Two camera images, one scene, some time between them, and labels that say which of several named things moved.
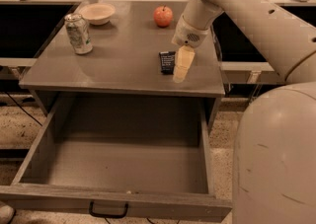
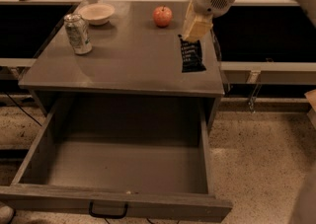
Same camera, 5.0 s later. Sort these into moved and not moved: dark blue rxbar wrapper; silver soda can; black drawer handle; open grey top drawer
Moved: dark blue rxbar wrapper
Not moved: black drawer handle; silver soda can; open grey top drawer
